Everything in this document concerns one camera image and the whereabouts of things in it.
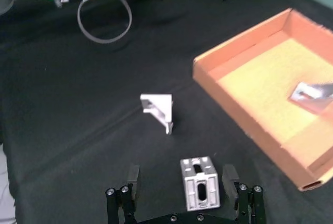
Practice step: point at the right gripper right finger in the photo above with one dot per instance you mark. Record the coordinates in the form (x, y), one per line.
(230, 182)

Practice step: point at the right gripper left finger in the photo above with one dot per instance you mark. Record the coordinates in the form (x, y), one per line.
(133, 179)

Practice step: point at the white three-armed plastic piece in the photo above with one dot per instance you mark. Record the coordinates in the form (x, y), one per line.
(160, 109)

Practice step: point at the black table cloth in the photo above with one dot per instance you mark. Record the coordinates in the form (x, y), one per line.
(78, 104)

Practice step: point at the shallow brown cardboard tray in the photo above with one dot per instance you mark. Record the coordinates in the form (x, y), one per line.
(273, 91)

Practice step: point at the silver metal corner bracket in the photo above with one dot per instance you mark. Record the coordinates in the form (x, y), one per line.
(310, 97)
(200, 185)

